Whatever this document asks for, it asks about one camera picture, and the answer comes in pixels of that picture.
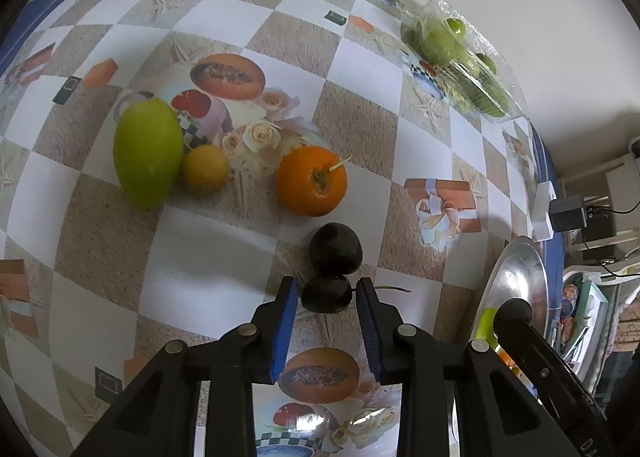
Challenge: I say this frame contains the green mango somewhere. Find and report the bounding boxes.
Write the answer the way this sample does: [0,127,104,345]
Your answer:
[474,307,498,350]
[113,98,184,210]

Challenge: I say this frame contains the dark plum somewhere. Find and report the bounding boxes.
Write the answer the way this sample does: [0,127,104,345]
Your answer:
[308,222,363,276]
[300,276,411,314]

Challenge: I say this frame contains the dark plum top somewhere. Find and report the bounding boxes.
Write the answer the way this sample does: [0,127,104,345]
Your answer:
[308,222,363,276]

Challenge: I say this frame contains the brown longan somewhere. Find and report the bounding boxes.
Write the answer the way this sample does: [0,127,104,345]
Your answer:
[182,145,231,197]

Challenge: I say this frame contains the orange tangerine with stem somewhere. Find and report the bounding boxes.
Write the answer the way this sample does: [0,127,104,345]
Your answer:
[274,145,349,217]

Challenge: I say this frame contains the silver metal plate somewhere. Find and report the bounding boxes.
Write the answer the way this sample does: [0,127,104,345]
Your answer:
[470,236,549,340]

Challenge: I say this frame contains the white shelf unit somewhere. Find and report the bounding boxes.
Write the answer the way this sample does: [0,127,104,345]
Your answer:
[560,136,639,286]

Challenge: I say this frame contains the black charger on white base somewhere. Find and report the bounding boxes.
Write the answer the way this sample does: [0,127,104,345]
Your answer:
[532,181,587,241]

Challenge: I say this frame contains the patterned tablecloth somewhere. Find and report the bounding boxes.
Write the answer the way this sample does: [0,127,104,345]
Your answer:
[1,0,537,456]

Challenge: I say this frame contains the black cable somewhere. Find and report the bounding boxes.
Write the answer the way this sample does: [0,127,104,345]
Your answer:
[584,196,640,279]

